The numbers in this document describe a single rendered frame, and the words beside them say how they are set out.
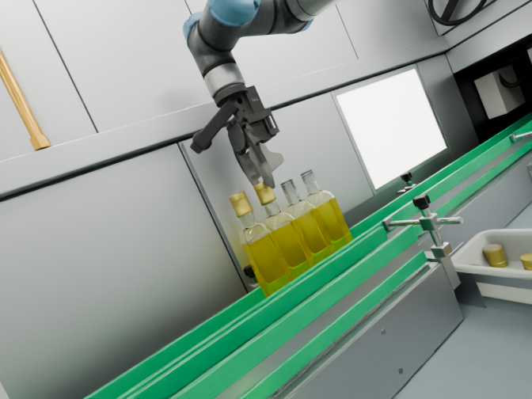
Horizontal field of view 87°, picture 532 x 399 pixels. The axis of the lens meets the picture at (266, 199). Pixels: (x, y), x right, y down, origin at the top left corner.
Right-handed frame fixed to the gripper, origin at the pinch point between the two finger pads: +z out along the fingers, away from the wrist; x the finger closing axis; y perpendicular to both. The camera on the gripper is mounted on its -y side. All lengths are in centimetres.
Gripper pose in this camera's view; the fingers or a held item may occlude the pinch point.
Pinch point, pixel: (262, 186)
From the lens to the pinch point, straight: 58.2
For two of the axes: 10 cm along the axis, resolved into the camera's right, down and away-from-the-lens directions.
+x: -4.1, 1.2, 9.0
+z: 4.2, 9.1, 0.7
